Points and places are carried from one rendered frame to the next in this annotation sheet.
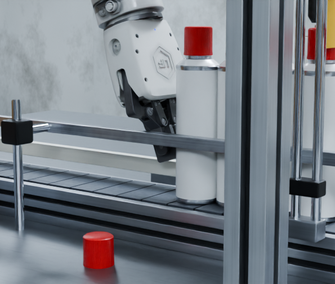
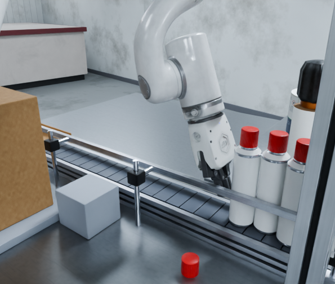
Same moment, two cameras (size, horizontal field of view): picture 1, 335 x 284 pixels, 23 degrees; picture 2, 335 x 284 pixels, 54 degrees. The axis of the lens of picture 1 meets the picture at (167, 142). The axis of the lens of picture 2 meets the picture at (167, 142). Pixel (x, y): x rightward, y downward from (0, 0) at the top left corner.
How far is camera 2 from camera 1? 0.44 m
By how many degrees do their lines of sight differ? 13
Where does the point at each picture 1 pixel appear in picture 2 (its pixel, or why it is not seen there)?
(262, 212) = not seen: outside the picture
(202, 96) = (251, 172)
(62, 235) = (162, 233)
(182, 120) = (237, 183)
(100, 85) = not seen: hidden behind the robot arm
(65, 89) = (132, 55)
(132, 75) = (208, 156)
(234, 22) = (309, 183)
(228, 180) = (290, 271)
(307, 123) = not seen: hidden behind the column
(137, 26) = (210, 124)
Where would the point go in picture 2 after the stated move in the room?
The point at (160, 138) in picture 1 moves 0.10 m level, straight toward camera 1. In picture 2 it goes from (223, 192) to (233, 223)
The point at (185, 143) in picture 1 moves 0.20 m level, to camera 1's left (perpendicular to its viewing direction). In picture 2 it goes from (240, 199) to (135, 199)
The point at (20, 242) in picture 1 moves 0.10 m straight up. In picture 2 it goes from (141, 242) to (139, 202)
